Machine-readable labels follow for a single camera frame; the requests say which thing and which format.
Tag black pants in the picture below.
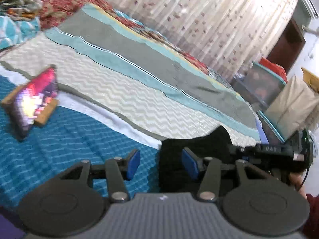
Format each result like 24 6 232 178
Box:
158 126 232 193

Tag maroon sleeve forearm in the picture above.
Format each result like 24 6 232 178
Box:
303 194 319 239

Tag person right hand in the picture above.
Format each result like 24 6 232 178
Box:
289 173 307 199

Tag grey plastic storage box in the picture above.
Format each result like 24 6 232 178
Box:
231 62 286 111

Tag patterned teal grey bedsheet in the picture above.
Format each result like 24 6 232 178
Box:
1 4 260 209

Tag floral beige curtain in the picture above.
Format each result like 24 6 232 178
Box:
105 0 298 79

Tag teal white patterned pillow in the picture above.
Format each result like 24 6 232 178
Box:
0 16 41 50

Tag stack of folded clothes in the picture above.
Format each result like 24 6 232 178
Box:
1 0 43 21

